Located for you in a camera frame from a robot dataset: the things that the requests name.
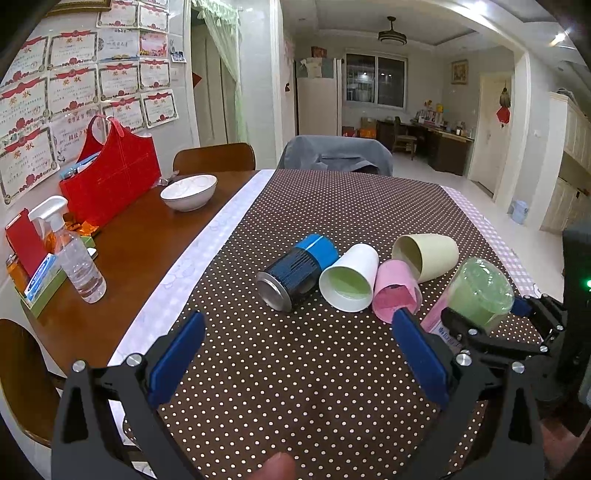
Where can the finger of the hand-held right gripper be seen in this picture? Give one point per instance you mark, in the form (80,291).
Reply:
(545,314)
(489,341)

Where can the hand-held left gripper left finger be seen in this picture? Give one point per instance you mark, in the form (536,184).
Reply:
(178,357)

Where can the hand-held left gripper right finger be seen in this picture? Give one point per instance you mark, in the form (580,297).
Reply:
(421,357)

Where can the clear green plastic cup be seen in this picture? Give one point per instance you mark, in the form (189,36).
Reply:
(480,295)

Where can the pink cup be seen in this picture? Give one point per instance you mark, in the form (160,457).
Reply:
(395,288)

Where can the beige cup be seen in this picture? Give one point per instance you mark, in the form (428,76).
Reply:
(429,258)

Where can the white paper cup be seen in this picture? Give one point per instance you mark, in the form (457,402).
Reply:
(348,279)

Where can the blue and black metal cup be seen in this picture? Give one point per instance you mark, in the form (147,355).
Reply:
(298,272)

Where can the person's left hand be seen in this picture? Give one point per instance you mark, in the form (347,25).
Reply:
(276,468)

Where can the light blue waste bin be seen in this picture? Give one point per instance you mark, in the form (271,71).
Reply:
(519,212)

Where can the cream cabinet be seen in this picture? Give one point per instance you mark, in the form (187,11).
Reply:
(570,161)

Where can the clear spray bottle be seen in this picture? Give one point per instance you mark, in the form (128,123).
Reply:
(81,267)

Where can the green tray with boxes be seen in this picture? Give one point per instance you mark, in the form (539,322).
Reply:
(44,286)

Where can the brown wooden chair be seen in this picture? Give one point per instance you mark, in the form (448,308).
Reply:
(23,378)
(214,157)

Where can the wrapped candies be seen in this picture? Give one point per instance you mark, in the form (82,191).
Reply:
(83,227)

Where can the white door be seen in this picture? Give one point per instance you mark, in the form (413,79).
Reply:
(489,138)

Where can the white ceramic bowl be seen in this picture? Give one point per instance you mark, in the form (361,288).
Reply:
(189,191)

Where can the brown polka dot tablecloth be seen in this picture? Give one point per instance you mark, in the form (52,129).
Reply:
(323,207)

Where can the red hanging ornament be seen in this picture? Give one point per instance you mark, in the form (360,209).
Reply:
(503,110)

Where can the orange packet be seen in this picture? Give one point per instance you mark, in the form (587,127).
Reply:
(14,274)

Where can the dark wooden desk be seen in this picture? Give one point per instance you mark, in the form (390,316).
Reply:
(443,145)

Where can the red tote bag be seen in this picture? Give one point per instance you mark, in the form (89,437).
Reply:
(115,177)

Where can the wooden desk chair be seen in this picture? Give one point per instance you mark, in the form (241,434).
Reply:
(405,138)

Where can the grey cloth covered chair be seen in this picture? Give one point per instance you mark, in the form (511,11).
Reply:
(337,154)

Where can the orange cardboard box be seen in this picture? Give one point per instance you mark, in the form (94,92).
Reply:
(364,133)

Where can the white refrigerator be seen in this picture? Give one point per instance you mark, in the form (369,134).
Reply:
(318,101)

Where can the window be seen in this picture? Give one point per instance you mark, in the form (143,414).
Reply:
(376,78)

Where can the ceiling lamp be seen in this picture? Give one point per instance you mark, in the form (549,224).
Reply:
(392,36)

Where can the green lace curtain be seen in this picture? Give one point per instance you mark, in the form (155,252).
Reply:
(228,50)

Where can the framed wall picture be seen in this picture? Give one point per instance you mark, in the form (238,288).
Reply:
(459,72)

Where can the wall of award certificates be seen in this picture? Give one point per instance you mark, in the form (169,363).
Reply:
(69,92)

